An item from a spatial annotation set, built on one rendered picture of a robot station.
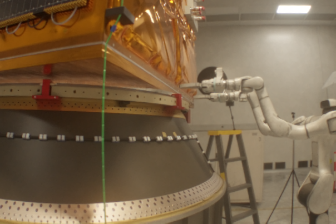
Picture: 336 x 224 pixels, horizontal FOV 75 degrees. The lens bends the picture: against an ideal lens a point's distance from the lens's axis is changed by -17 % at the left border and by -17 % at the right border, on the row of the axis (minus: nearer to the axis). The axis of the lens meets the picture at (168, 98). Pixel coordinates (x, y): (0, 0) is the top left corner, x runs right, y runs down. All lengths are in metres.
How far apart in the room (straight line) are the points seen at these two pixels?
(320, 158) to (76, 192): 1.28
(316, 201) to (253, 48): 8.21
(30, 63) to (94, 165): 0.48
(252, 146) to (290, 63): 5.12
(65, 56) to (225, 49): 8.62
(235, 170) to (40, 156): 4.24
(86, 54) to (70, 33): 0.12
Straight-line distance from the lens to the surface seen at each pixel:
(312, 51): 9.89
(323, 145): 1.57
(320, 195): 1.56
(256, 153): 4.97
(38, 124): 1.18
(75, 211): 1.02
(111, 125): 1.18
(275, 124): 1.36
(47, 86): 1.18
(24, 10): 1.08
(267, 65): 9.30
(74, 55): 0.89
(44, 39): 1.00
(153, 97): 1.33
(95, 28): 0.88
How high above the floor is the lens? 1.53
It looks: 7 degrees up
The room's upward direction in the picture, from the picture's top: straight up
